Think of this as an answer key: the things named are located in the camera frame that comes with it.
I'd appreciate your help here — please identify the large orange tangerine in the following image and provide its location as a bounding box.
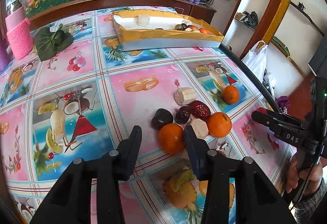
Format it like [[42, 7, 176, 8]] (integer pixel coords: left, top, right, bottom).
[[158, 123, 185, 154]]

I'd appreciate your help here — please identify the red jujube date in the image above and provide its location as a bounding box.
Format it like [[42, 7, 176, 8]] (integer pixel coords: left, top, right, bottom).
[[189, 100, 211, 121]]

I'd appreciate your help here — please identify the hexagonal beige cake piece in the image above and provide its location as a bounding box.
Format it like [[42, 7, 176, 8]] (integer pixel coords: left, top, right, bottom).
[[190, 119, 209, 139]]

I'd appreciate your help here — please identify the dark purple plum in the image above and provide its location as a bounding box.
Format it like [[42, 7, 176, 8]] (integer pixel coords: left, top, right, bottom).
[[151, 108, 174, 130]]

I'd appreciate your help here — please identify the white plastic bag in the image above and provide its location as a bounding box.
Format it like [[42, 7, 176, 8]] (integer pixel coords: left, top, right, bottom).
[[242, 41, 268, 82]]

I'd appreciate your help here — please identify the purple thermos bottle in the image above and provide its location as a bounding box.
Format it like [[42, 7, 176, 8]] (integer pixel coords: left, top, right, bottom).
[[0, 39, 11, 72]]

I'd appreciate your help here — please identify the floral tablecloth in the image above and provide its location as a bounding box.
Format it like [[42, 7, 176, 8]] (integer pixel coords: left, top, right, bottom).
[[1, 9, 293, 223]]

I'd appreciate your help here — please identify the red cherry tomato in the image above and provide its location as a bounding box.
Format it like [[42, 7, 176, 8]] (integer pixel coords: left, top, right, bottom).
[[256, 107, 267, 114]]

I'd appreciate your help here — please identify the yellow white box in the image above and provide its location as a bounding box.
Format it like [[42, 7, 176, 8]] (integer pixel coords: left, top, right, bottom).
[[112, 9, 224, 51]]

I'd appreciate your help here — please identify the dark red date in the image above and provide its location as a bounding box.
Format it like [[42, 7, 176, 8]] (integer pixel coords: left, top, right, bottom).
[[175, 105, 192, 124]]

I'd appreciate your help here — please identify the notched beige cake piece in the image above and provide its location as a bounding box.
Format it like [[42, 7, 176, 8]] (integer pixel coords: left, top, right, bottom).
[[181, 149, 189, 160]]

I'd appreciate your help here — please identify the small tangerine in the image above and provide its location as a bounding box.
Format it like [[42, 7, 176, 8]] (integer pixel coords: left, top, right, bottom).
[[221, 86, 240, 104]]

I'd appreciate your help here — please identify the operator right hand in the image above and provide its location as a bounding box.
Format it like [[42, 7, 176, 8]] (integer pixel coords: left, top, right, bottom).
[[286, 154, 326, 196]]

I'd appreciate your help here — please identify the green leafy vegetable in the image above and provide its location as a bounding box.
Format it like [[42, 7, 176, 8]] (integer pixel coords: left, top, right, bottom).
[[34, 24, 73, 61]]

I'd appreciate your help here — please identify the pink bottle with knit sleeve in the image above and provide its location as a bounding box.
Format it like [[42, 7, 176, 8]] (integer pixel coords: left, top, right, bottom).
[[5, 0, 34, 60]]

